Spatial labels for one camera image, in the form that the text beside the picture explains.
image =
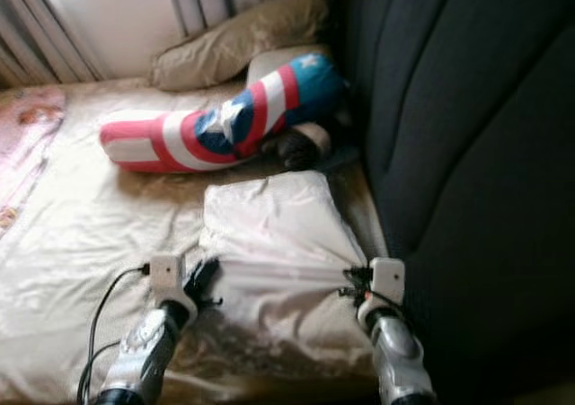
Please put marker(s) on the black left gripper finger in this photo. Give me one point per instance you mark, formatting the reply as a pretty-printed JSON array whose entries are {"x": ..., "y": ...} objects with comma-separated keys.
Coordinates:
[{"x": 208, "y": 268}]

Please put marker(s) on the pink cartoon print quilt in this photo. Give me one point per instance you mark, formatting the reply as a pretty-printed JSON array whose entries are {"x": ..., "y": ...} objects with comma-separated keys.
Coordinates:
[{"x": 27, "y": 145}]

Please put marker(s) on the red white blue star bolster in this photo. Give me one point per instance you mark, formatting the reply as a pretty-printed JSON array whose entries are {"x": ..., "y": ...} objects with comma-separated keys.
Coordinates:
[{"x": 180, "y": 140}]

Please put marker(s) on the dark brown plush toy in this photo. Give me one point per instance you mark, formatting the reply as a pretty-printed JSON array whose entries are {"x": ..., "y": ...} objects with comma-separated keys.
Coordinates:
[{"x": 292, "y": 152}]

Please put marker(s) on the dark padded headboard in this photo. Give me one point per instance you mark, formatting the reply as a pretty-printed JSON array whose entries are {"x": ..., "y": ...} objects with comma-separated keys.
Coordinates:
[{"x": 476, "y": 154}]

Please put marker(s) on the plain cream pillow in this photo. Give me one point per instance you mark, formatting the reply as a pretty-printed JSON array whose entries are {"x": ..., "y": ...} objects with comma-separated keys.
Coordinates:
[{"x": 265, "y": 64}]

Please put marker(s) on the olive beige pillow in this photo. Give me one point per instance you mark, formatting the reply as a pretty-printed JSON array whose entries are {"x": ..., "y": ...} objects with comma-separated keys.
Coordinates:
[{"x": 234, "y": 41}]

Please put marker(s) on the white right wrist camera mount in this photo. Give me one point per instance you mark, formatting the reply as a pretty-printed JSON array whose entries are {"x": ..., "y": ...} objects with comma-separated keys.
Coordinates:
[{"x": 386, "y": 279}]

